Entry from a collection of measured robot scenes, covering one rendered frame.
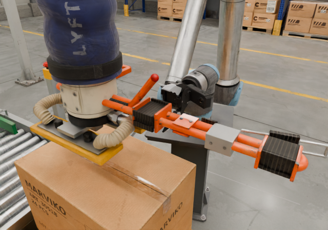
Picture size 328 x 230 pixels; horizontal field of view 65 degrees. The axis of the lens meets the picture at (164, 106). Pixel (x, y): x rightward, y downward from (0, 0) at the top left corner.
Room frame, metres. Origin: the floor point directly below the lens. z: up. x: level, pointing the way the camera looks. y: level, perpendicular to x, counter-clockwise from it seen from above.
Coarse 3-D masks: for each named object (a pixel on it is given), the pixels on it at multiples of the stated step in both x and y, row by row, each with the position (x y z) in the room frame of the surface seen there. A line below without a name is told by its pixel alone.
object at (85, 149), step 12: (60, 120) 0.74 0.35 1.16; (36, 132) 0.73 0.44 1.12; (48, 132) 0.71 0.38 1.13; (60, 132) 0.70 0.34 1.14; (84, 132) 0.71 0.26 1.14; (60, 144) 0.66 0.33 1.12; (72, 144) 0.65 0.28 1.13; (84, 144) 0.64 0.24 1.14; (120, 144) 0.65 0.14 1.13; (84, 156) 0.60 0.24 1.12; (96, 156) 0.59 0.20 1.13; (108, 156) 0.59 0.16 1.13
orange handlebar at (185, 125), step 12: (60, 84) 0.83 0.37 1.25; (120, 96) 0.74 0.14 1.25; (120, 108) 0.67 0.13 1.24; (168, 120) 0.60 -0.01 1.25; (180, 120) 0.59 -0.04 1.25; (192, 120) 0.59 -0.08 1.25; (180, 132) 0.57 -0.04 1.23; (192, 132) 0.55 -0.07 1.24; (204, 132) 0.54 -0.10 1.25; (240, 144) 0.49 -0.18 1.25; (252, 144) 0.50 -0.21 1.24; (252, 156) 0.46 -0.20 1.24; (300, 168) 0.42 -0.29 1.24
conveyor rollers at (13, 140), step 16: (0, 128) 1.64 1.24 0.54; (0, 144) 1.45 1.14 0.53; (16, 144) 1.45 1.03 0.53; (32, 144) 1.46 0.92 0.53; (0, 160) 1.27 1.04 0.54; (0, 176) 1.12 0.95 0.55; (0, 192) 1.00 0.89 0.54; (16, 192) 1.00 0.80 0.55; (0, 208) 0.91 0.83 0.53; (16, 208) 0.90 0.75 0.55; (0, 224) 0.82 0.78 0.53
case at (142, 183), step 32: (32, 160) 0.79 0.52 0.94; (64, 160) 0.79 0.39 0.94; (128, 160) 0.79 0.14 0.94; (160, 160) 0.79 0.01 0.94; (32, 192) 0.74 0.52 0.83; (64, 192) 0.63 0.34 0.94; (96, 192) 0.63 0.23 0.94; (128, 192) 0.63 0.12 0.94; (160, 192) 0.63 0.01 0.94; (192, 192) 0.75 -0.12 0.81; (64, 224) 0.63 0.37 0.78; (96, 224) 0.51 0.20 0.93; (128, 224) 0.51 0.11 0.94; (160, 224) 0.57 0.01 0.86
